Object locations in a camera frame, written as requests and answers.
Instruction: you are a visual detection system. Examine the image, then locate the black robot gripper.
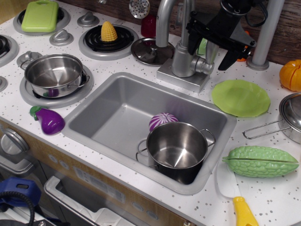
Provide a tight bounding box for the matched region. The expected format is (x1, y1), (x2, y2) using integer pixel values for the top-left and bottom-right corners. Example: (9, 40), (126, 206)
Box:
(186, 10), (257, 71)

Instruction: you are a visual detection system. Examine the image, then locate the silver faucet lever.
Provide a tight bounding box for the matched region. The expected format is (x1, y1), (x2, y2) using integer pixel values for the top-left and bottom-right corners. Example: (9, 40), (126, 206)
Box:
(206, 41), (219, 65)

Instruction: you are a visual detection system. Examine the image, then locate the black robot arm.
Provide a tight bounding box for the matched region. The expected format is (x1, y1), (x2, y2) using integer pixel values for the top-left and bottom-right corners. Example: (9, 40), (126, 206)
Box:
(186, 0), (268, 71)

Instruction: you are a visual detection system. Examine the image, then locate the grey vertical pole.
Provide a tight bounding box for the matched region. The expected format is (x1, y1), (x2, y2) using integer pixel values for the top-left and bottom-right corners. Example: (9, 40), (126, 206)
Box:
(246, 0), (285, 71)

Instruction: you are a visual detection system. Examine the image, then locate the green toy cabbage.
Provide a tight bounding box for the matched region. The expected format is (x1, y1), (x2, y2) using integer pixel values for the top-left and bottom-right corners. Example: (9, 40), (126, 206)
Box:
(196, 39), (207, 56)

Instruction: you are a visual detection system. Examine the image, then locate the silver toy faucet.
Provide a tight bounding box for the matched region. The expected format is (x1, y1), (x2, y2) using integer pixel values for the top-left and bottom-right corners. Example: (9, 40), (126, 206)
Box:
(156, 0), (214, 93)

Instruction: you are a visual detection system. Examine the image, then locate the orange toy carrot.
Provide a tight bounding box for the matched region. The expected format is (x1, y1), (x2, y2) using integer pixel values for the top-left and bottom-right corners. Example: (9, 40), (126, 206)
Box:
(237, 30), (250, 62)

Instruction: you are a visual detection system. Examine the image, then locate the green plastic plate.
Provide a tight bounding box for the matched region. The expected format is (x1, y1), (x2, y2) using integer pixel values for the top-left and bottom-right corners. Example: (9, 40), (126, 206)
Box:
(212, 80), (270, 117)

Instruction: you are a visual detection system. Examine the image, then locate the steel pot lid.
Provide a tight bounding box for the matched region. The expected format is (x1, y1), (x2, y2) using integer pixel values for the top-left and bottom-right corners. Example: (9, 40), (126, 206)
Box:
(131, 38), (175, 66)

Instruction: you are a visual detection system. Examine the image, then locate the orange toy pumpkin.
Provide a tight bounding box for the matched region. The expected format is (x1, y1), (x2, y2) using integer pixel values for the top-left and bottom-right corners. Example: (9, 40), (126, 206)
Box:
(279, 59), (301, 92)

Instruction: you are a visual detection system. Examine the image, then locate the silver perforated ladle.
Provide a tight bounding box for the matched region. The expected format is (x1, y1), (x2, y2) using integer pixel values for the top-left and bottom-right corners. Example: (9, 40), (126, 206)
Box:
(129, 0), (150, 19)

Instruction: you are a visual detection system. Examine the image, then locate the purple white toy onion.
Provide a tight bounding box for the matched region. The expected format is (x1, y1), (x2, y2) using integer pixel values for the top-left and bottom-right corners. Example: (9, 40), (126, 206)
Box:
(149, 113), (179, 132)

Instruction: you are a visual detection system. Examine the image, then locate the yellow toy corn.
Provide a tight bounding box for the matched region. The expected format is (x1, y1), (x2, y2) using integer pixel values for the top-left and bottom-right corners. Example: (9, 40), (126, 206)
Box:
(101, 21), (118, 42)

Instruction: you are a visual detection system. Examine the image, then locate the steel pot in sink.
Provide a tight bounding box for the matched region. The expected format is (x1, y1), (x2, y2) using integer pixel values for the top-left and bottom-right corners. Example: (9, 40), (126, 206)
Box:
(135, 122), (216, 185)

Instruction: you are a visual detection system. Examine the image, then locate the green toy bitter gourd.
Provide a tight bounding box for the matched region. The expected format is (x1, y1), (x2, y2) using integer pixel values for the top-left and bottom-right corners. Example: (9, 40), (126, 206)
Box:
(222, 146), (299, 178)

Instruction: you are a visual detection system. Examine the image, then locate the black coil burner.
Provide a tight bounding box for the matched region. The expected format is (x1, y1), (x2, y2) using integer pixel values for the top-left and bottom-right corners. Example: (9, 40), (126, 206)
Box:
(79, 25), (138, 61)

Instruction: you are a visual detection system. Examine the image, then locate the grey stove knob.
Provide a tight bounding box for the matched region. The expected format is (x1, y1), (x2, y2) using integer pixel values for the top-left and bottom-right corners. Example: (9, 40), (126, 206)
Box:
(77, 12), (100, 27)
(49, 29), (74, 46)
(16, 51), (42, 70)
(0, 76), (8, 92)

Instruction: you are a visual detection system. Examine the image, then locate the steel pot on burner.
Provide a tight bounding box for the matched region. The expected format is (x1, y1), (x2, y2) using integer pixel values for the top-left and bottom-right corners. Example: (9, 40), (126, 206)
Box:
(20, 53), (90, 98)

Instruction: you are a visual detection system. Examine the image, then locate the green toy cutting board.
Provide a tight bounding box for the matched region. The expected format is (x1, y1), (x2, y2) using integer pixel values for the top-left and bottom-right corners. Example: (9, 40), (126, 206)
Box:
(21, 0), (59, 32)

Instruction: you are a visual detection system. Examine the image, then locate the purple toy eggplant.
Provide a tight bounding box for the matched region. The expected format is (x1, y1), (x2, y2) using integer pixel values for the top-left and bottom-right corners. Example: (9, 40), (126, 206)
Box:
(30, 106), (65, 135)

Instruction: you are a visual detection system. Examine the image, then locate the grey oven dial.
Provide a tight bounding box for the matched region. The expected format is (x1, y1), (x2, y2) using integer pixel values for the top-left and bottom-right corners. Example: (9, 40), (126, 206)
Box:
(0, 128), (30, 164)

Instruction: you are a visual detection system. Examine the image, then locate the blue clamp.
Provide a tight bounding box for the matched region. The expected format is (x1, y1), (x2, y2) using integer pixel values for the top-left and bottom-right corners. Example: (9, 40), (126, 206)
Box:
(0, 177), (41, 212)

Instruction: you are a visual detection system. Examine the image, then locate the steel saucepan with handle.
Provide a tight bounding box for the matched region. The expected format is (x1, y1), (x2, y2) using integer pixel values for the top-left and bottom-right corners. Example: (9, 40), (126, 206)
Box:
(243, 92), (301, 144)

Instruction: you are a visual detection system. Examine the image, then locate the yellow handled toy knife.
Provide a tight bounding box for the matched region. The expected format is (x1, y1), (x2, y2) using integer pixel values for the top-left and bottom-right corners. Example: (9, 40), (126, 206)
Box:
(216, 161), (259, 226)

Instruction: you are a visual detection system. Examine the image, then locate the grey burner ring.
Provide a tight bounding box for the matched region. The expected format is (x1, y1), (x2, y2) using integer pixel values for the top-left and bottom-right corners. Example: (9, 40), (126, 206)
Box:
(13, 6), (71, 36)
(19, 65), (95, 109)
(0, 34), (20, 68)

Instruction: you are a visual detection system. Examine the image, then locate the grey oven door handle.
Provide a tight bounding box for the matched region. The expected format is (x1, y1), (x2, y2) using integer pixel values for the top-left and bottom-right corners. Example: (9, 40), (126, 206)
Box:
(44, 176), (122, 226)

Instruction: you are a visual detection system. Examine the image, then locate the black cable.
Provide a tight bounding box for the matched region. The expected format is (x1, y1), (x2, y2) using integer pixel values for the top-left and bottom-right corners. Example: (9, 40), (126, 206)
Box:
(0, 190), (35, 226)

